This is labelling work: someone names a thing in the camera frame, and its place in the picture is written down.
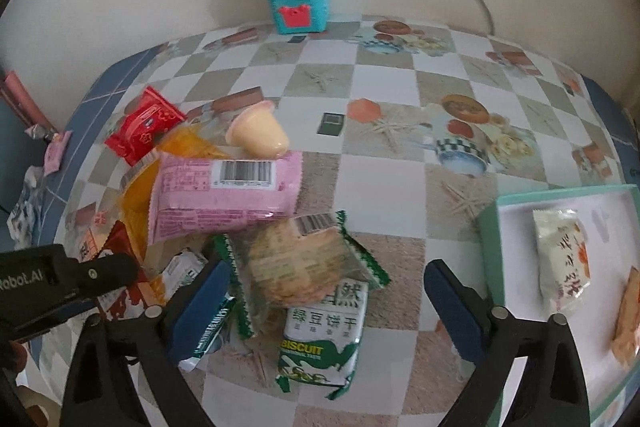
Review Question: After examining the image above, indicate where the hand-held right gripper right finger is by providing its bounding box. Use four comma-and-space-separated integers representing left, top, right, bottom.
424, 259, 591, 427

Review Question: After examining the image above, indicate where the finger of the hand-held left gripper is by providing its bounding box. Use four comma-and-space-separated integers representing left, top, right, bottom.
0, 252, 139, 344

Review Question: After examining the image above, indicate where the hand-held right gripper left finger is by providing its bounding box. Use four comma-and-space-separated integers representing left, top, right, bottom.
60, 259, 233, 427

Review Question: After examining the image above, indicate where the green white biscuit packet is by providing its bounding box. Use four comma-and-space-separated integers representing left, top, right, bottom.
276, 279, 371, 400
177, 297, 238, 373

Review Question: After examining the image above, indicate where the small white snack packet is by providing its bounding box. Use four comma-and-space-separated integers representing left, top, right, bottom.
160, 249, 208, 303

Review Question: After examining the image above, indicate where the red white snack packet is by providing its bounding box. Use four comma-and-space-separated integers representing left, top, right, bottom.
75, 207, 156, 320

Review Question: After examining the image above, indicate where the orange snack bag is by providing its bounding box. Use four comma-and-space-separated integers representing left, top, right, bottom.
120, 124, 241, 303

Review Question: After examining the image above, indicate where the clear round biscuit packet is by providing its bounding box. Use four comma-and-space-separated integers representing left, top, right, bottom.
212, 210, 391, 340

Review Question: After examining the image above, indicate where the pink snack packet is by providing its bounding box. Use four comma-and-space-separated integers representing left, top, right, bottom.
147, 151, 304, 249

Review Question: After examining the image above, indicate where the white snack packet orange print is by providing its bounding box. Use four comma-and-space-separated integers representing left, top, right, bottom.
531, 208, 592, 315

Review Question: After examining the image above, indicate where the yellow jelly cup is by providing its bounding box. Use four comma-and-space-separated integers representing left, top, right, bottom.
225, 102, 291, 158

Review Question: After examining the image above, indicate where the blue white plastic bag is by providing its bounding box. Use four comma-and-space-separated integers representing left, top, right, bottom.
7, 167, 48, 253

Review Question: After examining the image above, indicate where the pink candy wrapper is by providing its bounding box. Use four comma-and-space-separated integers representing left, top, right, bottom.
44, 131, 73, 175

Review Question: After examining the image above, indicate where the silver wrapper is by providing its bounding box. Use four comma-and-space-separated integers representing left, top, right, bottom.
25, 124, 56, 142

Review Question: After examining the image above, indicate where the checkered tablecloth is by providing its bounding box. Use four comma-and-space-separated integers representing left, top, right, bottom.
10, 14, 631, 427

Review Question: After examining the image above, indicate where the brown chair back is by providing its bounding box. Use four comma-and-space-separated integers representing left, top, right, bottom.
0, 71, 56, 132

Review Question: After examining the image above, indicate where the teal tin box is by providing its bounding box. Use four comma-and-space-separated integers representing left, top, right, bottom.
263, 0, 332, 35

